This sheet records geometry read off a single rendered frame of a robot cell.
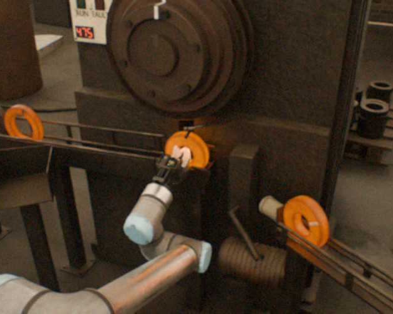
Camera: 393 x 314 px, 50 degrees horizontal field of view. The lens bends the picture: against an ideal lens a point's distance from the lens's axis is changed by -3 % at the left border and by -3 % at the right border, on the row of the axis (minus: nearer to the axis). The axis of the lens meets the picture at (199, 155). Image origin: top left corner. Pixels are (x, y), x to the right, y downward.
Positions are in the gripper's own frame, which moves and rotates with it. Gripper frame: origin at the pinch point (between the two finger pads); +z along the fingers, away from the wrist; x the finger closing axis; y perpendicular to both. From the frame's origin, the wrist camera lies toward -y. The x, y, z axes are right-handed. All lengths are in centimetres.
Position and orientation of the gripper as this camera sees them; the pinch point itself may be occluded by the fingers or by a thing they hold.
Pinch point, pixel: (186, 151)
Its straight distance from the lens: 148.5
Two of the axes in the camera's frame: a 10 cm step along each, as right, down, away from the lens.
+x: -9.2, -1.9, 3.4
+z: 3.7, -7.0, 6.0
